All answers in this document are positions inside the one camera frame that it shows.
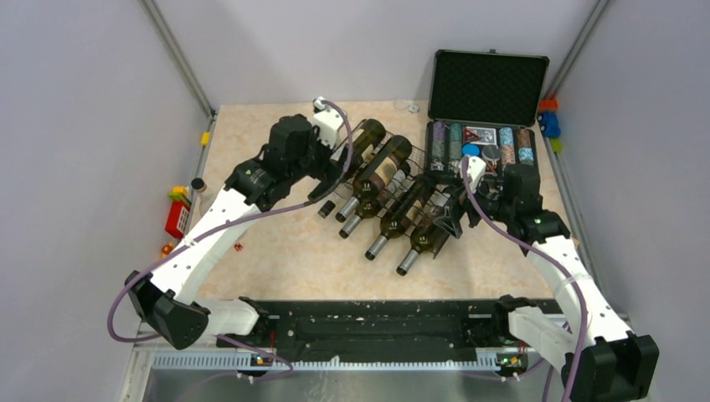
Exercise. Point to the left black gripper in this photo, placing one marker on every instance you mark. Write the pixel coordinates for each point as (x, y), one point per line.
(329, 171)

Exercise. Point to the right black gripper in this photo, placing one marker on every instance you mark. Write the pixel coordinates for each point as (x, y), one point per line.
(450, 222)

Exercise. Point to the green wine bottle back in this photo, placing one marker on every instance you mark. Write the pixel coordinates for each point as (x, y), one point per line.
(427, 237)

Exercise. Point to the green wine bottle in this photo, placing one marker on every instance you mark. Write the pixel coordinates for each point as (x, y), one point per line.
(374, 178)
(365, 210)
(427, 237)
(402, 213)

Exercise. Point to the green wine bottle front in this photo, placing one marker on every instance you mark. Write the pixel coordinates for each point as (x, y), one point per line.
(365, 210)

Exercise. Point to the dark bottle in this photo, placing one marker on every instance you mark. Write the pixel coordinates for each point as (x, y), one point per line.
(367, 137)

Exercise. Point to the black wire wine rack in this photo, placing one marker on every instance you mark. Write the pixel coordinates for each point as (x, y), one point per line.
(401, 181)

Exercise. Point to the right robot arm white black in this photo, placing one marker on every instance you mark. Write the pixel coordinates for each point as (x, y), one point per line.
(598, 355)

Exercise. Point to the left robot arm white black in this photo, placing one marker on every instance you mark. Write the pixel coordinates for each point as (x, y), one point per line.
(164, 295)

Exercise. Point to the clear round bottle left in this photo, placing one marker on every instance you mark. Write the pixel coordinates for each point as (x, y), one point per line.
(205, 194)

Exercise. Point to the small clear glass lid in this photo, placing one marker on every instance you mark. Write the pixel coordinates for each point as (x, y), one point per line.
(406, 105)

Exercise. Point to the black poker chip case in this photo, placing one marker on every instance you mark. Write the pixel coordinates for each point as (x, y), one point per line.
(482, 105)

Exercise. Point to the blue orange toy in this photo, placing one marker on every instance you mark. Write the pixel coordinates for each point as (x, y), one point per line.
(549, 124)

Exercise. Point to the red toy block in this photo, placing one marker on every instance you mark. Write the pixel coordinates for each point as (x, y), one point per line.
(177, 219)

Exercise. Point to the yellow toy car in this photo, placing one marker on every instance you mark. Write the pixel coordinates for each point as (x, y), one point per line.
(167, 249)

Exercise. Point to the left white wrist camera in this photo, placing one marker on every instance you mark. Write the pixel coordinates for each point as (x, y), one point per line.
(328, 122)

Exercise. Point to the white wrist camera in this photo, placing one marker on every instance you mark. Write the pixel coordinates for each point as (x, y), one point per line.
(328, 122)
(472, 170)

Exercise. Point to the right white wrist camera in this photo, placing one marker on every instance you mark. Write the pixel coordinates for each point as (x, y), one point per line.
(472, 170)

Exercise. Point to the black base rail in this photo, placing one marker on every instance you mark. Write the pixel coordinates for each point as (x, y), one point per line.
(418, 331)

